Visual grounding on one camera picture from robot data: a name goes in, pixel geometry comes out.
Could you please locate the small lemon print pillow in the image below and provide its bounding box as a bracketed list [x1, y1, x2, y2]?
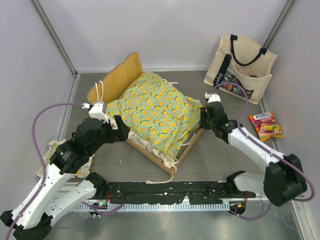
[42, 139, 95, 179]

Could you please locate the wooden pet bed frame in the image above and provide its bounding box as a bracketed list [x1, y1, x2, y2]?
[87, 52, 202, 175]

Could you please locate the lemon print pet mattress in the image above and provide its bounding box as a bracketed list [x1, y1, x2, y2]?
[93, 71, 203, 186]

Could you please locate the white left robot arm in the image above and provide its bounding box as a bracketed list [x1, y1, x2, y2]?
[0, 115, 130, 240]

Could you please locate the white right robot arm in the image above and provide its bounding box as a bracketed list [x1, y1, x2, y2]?
[200, 101, 308, 207]

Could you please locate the Fox's candy packet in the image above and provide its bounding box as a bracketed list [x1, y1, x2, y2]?
[248, 111, 284, 142]

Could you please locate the beige canvas tote bag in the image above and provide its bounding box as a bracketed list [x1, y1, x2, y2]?
[203, 34, 278, 105]

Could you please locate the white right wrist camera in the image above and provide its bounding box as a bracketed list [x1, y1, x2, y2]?
[204, 92, 221, 103]

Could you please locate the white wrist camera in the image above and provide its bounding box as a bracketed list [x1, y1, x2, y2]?
[204, 92, 221, 103]
[81, 101, 110, 123]

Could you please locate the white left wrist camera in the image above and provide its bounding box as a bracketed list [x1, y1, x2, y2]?
[81, 101, 110, 123]

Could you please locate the aluminium rail with cable duct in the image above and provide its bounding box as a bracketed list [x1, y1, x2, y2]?
[31, 181, 306, 213]

